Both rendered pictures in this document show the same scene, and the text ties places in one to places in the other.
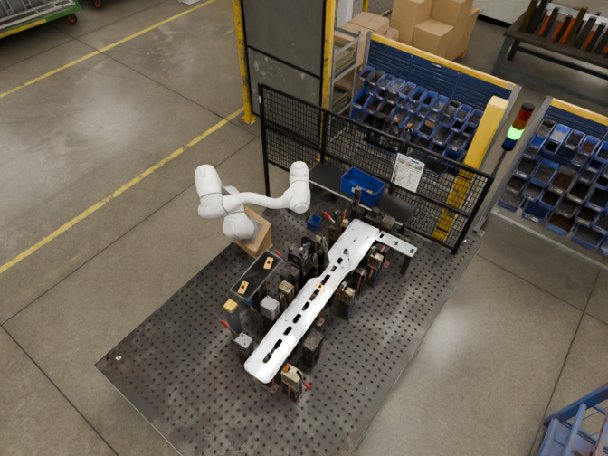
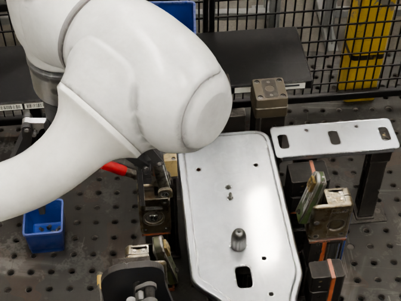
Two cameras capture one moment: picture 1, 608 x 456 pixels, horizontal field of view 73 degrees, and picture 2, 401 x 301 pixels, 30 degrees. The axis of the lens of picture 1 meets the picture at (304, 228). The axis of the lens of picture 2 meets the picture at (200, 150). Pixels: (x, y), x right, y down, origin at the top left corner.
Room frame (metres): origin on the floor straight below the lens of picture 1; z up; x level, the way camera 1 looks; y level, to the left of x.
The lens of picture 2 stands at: (1.05, 0.32, 2.25)
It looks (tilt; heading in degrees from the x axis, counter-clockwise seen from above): 47 degrees down; 322
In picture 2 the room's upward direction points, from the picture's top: straight up
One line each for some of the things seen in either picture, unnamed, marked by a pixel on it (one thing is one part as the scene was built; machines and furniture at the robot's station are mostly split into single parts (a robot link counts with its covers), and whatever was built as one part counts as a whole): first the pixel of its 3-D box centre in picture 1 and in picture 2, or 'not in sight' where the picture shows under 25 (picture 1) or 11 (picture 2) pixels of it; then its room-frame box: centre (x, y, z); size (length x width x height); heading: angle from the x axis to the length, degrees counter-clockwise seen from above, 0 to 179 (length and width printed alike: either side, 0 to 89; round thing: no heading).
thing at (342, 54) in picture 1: (308, 80); not in sight; (4.49, 0.00, 0.65); 1.00 x 0.50 x 1.30; 53
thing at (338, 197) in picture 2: (373, 270); (322, 246); (1.67, -0.51, 0.87); 0.12 x 0.09 x 0.35; 58
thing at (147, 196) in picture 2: (333, 241); (156, 239); (1.91, -0.23, 0.88); 0.07 x 0.06 x 0.35; 58
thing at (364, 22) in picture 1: (377, 64); not in sight; (5.13, -0.91, 0.52); 1.21 x 0.81 x 1.05; 147
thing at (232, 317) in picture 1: (234, 322); not in sight; (1.19, 0.43, 0.92); 0.08 x 0.08 x 0.44; 58
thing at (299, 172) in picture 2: (378, 258); (301, 210); (1.79, -0.56, 0.84); 0.11 x 0.10 x 0.28; 58
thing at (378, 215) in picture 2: (406, 262); (371, 177); (1.75, -0.77, 0.84); 0.11 x 0.06 x 0.29; 58
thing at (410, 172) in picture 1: (407, 172); not in sight; (2.24, -0.74, 1.30); 0.23 x 0.02 x 0.31; 58
